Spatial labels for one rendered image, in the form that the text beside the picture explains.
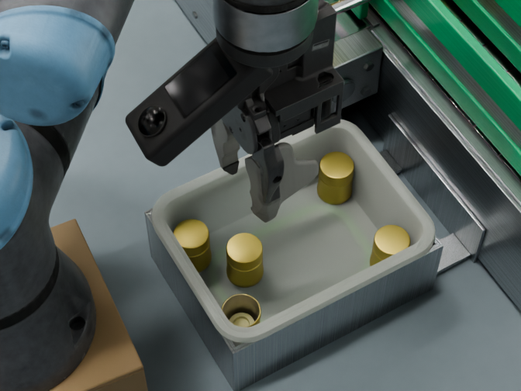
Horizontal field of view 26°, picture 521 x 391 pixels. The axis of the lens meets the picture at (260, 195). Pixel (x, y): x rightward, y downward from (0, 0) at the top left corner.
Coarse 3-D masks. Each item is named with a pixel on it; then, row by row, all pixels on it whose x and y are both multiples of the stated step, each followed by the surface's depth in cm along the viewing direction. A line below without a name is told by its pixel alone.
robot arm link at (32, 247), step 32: (0, 128) 81; (32, 128) 85; (0, 160) 80; (32, 160) 84; (64, 160) 88; (0, 192) 79; (32, 192) 82; (0, 224) 79; (32, 224) 83; (0, 256) 81; (32, 256) 85; (0, 288) 84; (32, 288) 87
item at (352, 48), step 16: (368, 32) 110; (336, 48) 109; (352, 48) 109; (368, 48) 109; (336, 64) 108; (352, 64) 109; (368, 64) 109; (352, 80) 111; (368, 80) 112; (336, 96) 110; (352, 96) 113
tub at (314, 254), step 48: (336, 144) 111; (192, 192) 105; (240, 192) 109; (384, 192) 107; (288, 240) 110; (336, 240) 110; (432, 240) 102; (192, 288) 99; (240, 288) 107; (288, 288) 107; (336, 288) 99; (240, 336) 96
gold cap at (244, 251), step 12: (240, 240) 105; (252, 240) 105; (228, 252) 104; (240, 252) 104; (252, 252) 104; (228, 264) 105; (240, 264) 104; (252, 264) 104; (228, 276) 107; (240, 276) 105; (252, 276) 106
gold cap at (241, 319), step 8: (232, 296) 101; (240, 296) 102; (248, 296) 101; (224, 304) 101; (232, 304) 102; (240, 304) 103; (248, 304) 102; (256, 304) 101; (224, 312) 101; (232, 312) 103; (240, 312) 104; (248, 312) 104; (256, 312) 102; (232, 320) 103; (240, 320) 103; (248, 320) 103; (256, 320) 100
